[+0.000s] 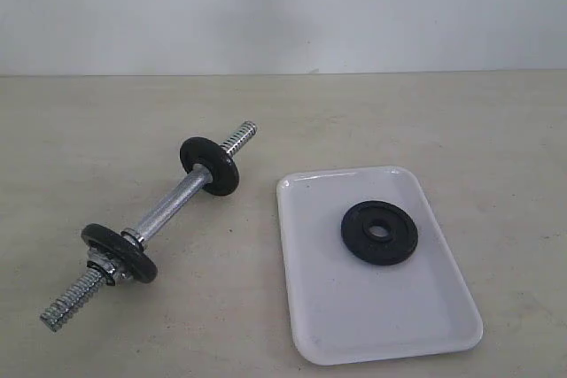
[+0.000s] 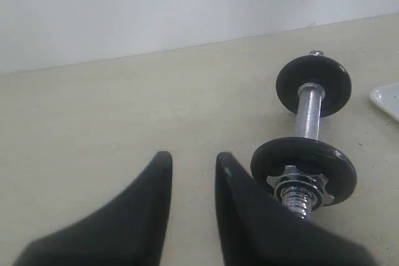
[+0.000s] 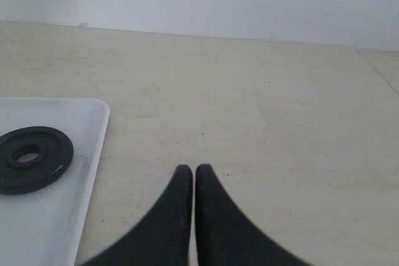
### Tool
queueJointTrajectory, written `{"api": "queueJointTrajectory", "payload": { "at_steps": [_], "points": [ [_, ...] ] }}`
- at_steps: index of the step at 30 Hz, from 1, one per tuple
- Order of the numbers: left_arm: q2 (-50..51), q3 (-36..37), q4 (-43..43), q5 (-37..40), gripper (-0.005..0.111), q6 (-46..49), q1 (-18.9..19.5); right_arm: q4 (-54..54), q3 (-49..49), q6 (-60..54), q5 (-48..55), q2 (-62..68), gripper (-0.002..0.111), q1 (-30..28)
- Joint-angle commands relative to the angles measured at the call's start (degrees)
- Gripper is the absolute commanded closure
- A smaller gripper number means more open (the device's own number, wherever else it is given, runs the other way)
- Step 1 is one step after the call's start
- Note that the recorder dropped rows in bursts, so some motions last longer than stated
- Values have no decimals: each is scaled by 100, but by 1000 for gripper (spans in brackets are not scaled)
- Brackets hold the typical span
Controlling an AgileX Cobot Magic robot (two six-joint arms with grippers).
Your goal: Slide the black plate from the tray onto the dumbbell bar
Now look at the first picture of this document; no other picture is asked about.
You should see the white rectangular plastic tray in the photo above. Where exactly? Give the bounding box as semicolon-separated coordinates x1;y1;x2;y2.
276;166;483;366

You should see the chrome threaded dumbbell bar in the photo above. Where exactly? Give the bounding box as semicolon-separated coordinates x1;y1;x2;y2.
40;120;258;332

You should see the black weight plate end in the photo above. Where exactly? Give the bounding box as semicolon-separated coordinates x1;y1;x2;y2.
180;136;240;197

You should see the black weight plate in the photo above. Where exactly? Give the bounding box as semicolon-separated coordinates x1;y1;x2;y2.
340;200;419;266
81;223;158;283

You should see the chrome spinlock collar nut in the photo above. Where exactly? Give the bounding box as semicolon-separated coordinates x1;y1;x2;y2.
87;254;131;286

